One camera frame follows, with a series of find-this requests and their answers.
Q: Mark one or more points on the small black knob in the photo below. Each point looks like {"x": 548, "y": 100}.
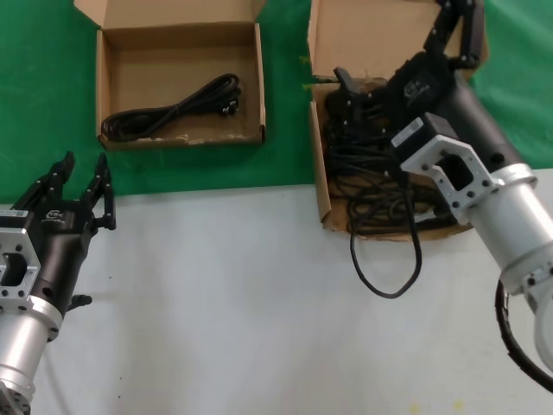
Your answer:
{"x": 82, "y": 299}

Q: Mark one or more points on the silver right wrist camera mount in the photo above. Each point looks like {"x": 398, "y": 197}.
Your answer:
{"x": 436, "y": 149}

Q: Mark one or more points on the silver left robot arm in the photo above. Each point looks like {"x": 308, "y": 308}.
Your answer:
{"x": 21, "y": 341}

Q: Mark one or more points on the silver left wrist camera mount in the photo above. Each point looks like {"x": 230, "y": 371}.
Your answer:
{"x": 17, "y": 242}

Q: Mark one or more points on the green table cloth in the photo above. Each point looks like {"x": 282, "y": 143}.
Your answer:
{"x": 43, "y": 86}

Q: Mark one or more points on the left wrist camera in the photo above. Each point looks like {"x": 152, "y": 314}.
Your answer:
{"x": 13, "y": 212}

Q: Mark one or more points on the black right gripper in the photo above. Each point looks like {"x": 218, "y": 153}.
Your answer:
{"x": 449, "y": 99}

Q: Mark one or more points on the black spiral wrapped harness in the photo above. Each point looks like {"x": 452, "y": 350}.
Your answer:
{"x": 503, "y": 320}

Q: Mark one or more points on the intact brown cardboard box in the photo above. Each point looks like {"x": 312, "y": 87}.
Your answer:
{"x": 181, "y": 56}

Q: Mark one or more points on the torn brown cardboard box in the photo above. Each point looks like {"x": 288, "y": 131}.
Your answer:
{"x": 367, "y": 39}

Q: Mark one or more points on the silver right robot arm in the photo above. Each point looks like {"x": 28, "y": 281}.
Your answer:
{"x": 514, "y": 220}

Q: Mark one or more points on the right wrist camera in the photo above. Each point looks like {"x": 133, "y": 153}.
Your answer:
{"x": 438, "y": 123}

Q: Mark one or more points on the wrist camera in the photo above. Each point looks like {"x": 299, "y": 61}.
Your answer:
{"x": 13, "y": 212}
{"x": 438, "y": 123}

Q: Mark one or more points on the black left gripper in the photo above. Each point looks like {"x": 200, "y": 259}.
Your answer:
{"x": 65, "y": 233}

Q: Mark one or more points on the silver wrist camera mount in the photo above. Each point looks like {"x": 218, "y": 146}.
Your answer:
{"x": 17, "y": 242}
{"x": 436, "y": 149}

